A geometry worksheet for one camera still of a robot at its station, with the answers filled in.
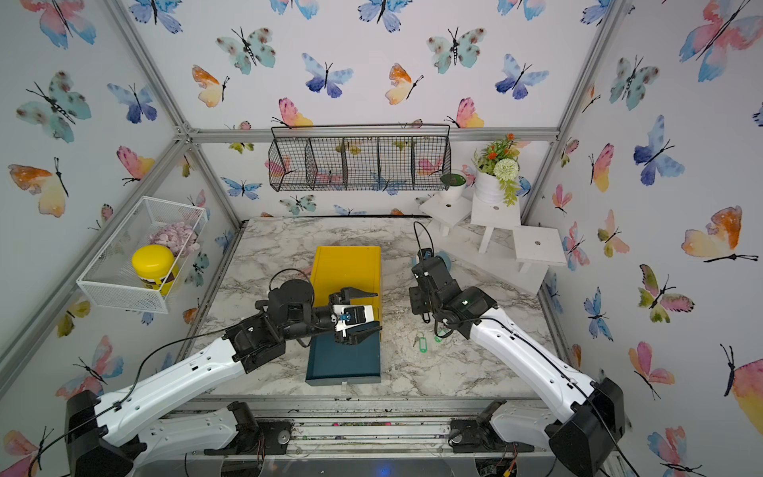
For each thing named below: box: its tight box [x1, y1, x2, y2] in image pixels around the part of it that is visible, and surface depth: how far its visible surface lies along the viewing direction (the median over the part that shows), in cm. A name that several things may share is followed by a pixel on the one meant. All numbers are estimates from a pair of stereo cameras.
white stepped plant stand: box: [419, 194, 569, 297], surface depth 103 cm
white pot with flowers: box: [472, 133, 522, 207], surface depth 87 cm
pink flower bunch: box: [150, 221, 201, 258], surface depth 71 cm
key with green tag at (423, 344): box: [412, 330, 429, 354], surface depth 93 cm
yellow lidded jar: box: [131, 244, 180, 298], surface depth 65 cm
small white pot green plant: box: [439, 170, 467, 202], surface depth 104 cm
